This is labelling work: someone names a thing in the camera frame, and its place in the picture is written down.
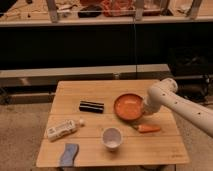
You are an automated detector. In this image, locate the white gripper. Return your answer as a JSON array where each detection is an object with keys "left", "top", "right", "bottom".
[{"left": 142, "top": 96, "right": 160, "bottom": 115}]

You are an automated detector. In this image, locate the orange ceramic bowl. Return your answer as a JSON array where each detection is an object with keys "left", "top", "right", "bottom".
[{"left": 113, "top": 93, "right": 143, "bottom": 121}]

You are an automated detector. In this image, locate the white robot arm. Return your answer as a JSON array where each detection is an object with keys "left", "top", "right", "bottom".
[{"left": 142, "top": 78, "right": 213, "bottom": 138}]

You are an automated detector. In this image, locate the orange carrot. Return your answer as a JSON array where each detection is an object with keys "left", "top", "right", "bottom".
[{"left": 133, "top": 124, "right": 161, "bottom": 133}]

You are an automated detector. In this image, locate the wooden table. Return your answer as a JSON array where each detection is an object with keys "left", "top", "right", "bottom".
[{"left": 36, "top": 80, "right": 189, "bottom": 167}]

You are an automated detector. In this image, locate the white cup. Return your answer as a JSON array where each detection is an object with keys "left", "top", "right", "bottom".
[{"left": 102, "top": 127, "right": 123, "bottom": 151}]

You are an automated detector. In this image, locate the black rectangular box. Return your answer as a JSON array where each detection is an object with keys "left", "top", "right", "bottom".
[{"left": 79, "top": 101, "right": 104, "bottom": 113}]

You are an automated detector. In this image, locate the white plastic bottle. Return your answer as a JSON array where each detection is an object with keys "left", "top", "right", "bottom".
[{"left": 46, "top": 119, "right": 85, "bottom": 142}]

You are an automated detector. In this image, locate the blue sponge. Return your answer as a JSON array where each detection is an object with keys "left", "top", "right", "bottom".
[{"left": 59, "top": 143, "right": 79, "bottom": 167}]

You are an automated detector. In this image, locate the red cloth on shelf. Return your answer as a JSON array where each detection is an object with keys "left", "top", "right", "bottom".
[{"left": 101, "top": 0, "right": 134, "bottom": 17}]

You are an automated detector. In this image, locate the black object on shelf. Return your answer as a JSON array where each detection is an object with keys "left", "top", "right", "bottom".
[{"left": 78, "top": 5, "right": 102, "bottom": 18}]

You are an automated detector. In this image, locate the long wooden bench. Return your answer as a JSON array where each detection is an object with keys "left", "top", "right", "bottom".
[{"left": 0, "top": 64, "right": 170, "bottom": 87}]

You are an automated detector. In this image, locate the black vertical cable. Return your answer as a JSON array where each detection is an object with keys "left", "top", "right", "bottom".
[{"left": 132, "top": 0, "right": 139, "bottom": 80}]

